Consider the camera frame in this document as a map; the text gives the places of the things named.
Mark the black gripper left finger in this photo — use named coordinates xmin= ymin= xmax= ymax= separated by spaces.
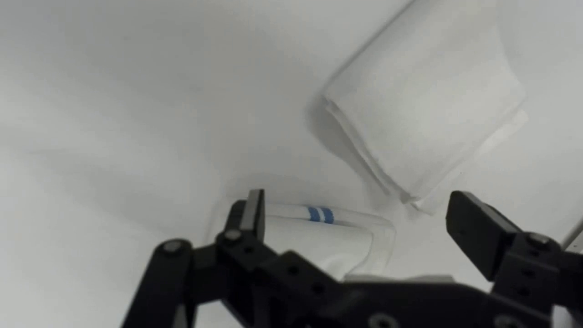
xmin=121 ymin=188 xmax=343 ymax=328

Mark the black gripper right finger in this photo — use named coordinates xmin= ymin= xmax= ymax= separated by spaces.
xmin=447 ymin=190 xmax=583 ymax=328

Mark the white towel with blue stripe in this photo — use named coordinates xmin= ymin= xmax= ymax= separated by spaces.
xmin=208 ymin=199 xmax=399 ymax=289

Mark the white towel with red stripe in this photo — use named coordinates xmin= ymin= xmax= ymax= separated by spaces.
xmin=321 ymin=0 xmax=529 ymax=216

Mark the white rectangular tray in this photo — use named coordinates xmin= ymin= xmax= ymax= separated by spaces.
xmin=562 ymin=218 xmax=583 ymax=252

